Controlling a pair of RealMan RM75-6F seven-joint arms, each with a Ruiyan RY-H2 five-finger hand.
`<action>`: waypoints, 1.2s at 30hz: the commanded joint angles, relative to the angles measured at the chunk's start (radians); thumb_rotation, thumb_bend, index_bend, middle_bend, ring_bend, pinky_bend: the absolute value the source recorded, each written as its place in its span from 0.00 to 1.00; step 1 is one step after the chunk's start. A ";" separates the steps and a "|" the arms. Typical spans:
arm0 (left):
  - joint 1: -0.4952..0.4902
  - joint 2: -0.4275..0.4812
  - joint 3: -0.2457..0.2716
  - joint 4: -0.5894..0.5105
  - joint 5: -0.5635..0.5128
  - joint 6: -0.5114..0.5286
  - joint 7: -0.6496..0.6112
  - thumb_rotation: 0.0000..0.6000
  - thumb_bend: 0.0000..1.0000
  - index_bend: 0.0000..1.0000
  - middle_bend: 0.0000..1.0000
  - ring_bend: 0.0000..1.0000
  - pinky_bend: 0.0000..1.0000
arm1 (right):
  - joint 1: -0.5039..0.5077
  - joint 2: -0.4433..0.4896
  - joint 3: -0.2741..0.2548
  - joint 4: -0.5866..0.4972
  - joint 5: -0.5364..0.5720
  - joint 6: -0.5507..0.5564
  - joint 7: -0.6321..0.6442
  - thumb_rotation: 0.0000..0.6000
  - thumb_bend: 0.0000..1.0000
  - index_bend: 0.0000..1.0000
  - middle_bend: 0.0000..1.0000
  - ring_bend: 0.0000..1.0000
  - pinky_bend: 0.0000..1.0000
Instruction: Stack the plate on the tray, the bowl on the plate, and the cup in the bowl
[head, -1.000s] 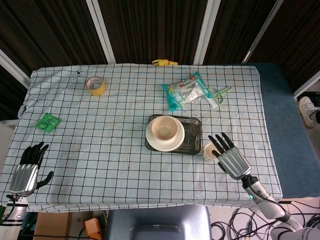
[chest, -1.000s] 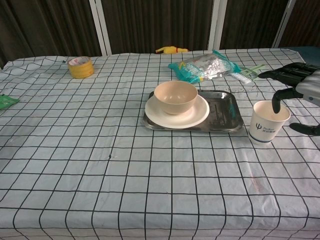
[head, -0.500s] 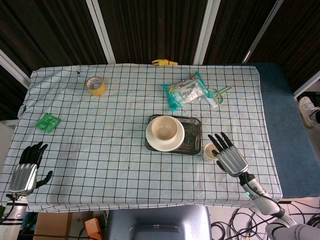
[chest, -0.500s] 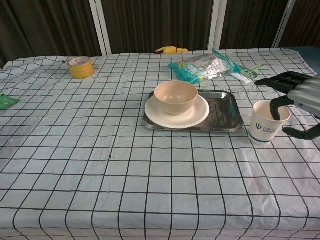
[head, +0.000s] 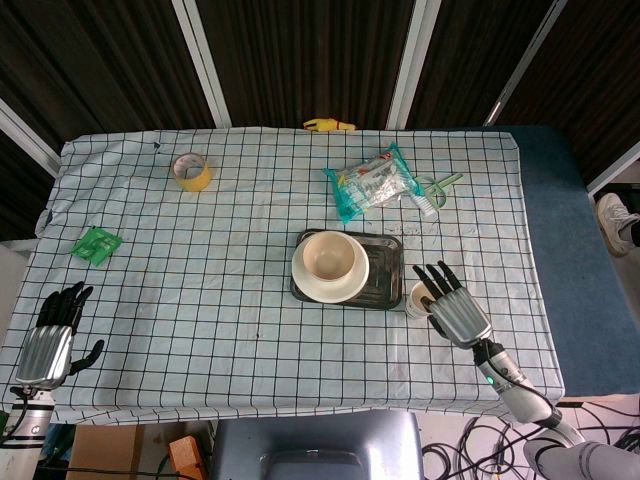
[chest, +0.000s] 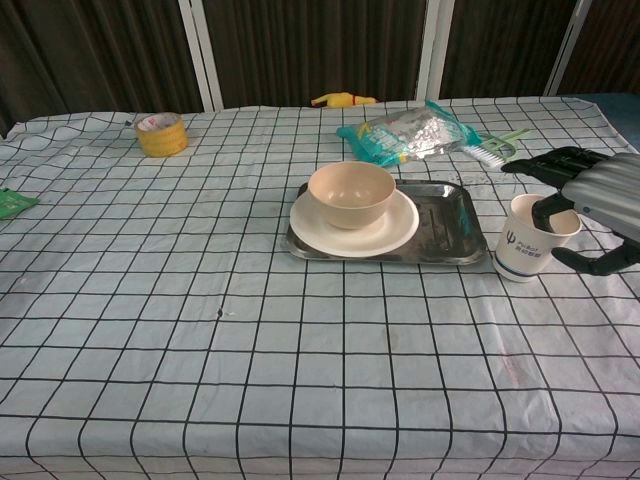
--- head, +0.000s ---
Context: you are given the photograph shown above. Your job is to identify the black floor cables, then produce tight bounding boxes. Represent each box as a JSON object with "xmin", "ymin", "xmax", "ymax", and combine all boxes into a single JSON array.
[{"xmin": 422, "ymin": 412, "xmax": 640, "ymax": 480}]

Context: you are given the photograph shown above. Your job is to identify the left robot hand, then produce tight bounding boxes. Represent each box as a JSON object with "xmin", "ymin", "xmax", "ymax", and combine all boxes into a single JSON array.
[{"xmin": 14, "ymin": 281, "xmax": 105, "ymax": 391}]

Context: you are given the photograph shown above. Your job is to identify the beige bowl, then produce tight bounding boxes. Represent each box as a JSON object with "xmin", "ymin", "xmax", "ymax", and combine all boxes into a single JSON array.
[{"xmin": 302, "ymin": 231, "xmax": 357, "ymax": 282}]

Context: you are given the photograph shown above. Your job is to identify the white paper cup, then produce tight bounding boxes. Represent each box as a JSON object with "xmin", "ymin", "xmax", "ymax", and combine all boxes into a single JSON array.
[{"xmin": 404, "ymin": 280, "xmax": 441, "ymax": 321}]

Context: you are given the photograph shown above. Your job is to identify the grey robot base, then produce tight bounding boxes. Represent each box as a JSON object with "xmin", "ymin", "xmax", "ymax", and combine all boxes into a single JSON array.
[{"xmin": 209, "ymin": 407, "xmax": 426, "ymax": 480}]

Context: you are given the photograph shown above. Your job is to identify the white partition frame post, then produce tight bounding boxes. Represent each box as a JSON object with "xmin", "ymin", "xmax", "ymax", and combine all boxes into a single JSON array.
[
  {"xmin": 171, "ymin": 0, "xmax": 231, "ymax": 127},
  {"xmin": 0, "ymin": 97, "xmax": 61, "ymax": 177},
  {"xmin": 483, "ymin": 0, "xmax": 569, "ymax": 126},
  {"xmin": 587, "ymin": 149, "xmax": 640, "ymax": 195},
  {"xmin": 387, "ymin": 0, "xmax": 444, "ymax": 130}
]

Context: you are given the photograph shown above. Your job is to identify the yellow plastic toy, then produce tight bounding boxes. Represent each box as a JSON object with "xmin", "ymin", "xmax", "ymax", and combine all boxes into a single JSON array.
[{"xmin": 303, "ymin": 117, "xmax": 357, "ymax": 133}]

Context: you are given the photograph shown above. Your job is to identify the yellow tape roll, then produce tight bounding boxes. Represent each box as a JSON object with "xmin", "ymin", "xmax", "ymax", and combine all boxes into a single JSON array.
[{"xmin": 172, "ymin": 153, "xmax": 213, "ymax": 193}]

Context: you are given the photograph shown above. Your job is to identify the black metal tray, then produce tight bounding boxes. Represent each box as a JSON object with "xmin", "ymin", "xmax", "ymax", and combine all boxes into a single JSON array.
[{"xmin": 289, "ymin": 228, "xmax": 405, "ymax": 310}]

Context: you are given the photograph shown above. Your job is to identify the orange box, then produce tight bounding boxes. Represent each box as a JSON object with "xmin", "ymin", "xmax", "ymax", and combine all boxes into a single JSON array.
[{"xmin": 167, "ymin": 434, "xmax": 205, "ymax": 480}]

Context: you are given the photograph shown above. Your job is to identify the white round plate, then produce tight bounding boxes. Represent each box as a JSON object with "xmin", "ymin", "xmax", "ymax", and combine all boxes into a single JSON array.
[{"xmin": 291, "ymin": 230, "xmax": 371, "ymax": 304}]

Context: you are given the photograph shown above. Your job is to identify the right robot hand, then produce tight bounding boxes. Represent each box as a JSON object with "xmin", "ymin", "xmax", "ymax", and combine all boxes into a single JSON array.
[{"xmin": 412, "ymin": 260, "xmax": 494, "ymax": 350}]

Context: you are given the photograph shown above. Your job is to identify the brown cardboard box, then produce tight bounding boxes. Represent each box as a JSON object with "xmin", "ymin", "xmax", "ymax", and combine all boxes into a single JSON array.
[{"xmin": 67, "ymin": 423, "xmax": 146, "ymax": 480}]

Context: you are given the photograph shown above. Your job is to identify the white sneaker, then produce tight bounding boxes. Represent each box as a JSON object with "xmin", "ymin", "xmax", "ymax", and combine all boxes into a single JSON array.
[{"xmin": 595, "ymin": 192, "xmax": 640, "ymax": 259}]

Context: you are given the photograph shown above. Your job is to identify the teal snack package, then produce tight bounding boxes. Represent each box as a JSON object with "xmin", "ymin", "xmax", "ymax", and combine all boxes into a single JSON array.
[{"xmin": 322, "ymin": 142, "xmax": 426, "ymax": 225}]

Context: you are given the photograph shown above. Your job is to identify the green sachet packet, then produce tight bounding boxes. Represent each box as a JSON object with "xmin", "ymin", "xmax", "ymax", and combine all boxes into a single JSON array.
[{"xmin": 69, "ymin": 225, "xmax": 124, "ymax": 268}]

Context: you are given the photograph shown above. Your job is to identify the checked light blue tablecloth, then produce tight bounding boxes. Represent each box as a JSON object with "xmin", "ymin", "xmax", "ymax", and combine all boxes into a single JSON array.
[{"xmin": 0, "ymin": 127, "xmax": 566, "ymax": 426}]

